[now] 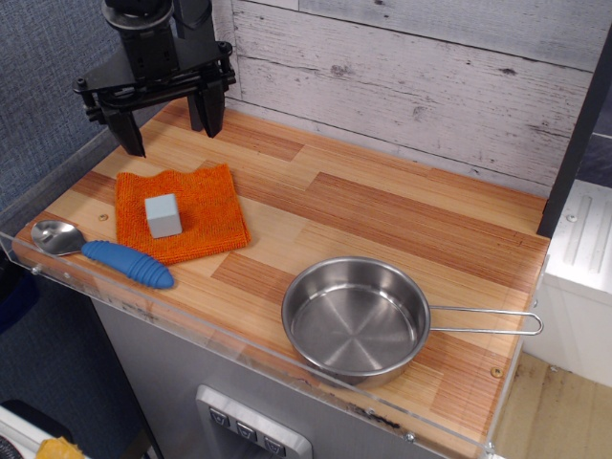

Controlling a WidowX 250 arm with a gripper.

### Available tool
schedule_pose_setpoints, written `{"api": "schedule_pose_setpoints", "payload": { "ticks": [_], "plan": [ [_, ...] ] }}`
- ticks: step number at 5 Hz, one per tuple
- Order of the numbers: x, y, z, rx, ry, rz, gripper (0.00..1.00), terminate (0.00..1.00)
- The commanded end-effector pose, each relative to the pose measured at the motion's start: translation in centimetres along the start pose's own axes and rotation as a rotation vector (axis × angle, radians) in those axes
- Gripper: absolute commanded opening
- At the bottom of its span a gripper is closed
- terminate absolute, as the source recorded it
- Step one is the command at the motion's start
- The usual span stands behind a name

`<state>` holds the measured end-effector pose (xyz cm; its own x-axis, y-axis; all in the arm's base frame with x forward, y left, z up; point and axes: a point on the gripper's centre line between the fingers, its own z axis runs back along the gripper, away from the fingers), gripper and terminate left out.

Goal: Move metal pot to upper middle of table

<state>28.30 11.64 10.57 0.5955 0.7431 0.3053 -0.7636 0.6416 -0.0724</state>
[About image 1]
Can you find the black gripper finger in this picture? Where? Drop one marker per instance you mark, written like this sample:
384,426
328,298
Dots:
122,124
206,103

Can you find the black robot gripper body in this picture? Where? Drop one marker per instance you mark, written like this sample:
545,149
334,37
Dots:
151,66

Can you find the stainless steel pot with handle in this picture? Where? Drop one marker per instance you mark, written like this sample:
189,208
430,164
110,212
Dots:
356,320

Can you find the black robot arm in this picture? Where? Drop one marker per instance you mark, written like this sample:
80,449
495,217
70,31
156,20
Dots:
190,20

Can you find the grey wooden block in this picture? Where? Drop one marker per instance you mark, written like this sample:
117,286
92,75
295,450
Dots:
163,216

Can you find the orange microfiber cloth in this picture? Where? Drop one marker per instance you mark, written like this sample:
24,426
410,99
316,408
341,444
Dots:
211,218

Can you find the clear acrylic front guard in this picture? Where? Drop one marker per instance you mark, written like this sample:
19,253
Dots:
230,303

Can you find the silver dispenser button panel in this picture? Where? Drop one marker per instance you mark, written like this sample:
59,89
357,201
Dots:
250,425

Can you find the yellow object at corner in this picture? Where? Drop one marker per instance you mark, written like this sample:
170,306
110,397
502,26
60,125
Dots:
58,448

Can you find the white cabinet at right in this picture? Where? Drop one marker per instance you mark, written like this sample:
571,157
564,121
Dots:
573,295

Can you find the metal spoon with blue handle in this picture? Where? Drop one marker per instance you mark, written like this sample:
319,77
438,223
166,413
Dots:
60,238

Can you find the dark vertical post right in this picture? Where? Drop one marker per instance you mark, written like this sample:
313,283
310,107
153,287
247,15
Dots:
584,128

